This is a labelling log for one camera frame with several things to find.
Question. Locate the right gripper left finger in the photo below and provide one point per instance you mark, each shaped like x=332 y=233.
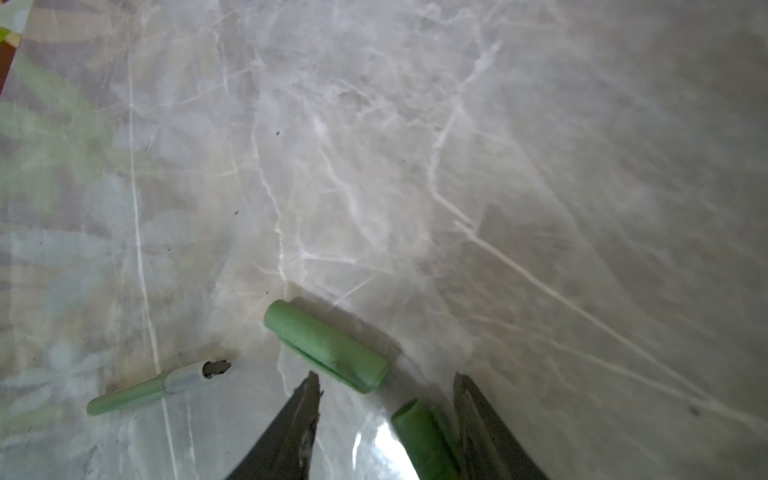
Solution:
x=284 y=450

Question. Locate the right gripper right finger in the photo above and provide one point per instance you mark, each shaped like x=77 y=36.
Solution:
x=488 y=449

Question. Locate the green pen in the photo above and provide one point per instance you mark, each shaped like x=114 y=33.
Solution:
x=158 y=387

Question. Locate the green pen cap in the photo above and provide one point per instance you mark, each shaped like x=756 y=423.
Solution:
x=424 y=434
x=334 y=353

